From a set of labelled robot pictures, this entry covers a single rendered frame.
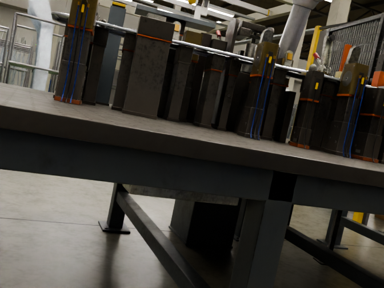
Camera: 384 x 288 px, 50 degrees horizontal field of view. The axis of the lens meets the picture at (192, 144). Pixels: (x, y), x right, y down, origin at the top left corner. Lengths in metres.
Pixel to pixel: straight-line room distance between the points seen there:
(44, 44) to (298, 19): 6.08
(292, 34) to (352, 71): 0.77
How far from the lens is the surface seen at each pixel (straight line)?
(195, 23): 1.97
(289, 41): 2.36
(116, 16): 1.96
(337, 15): 10.04
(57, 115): 0.77
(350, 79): 1.65
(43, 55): 7.88
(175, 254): 1.57
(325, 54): 2.04
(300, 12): 2.36
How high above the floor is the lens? 0.75
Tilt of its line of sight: 4 degrees down
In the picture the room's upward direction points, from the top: 12 degrees clockwise
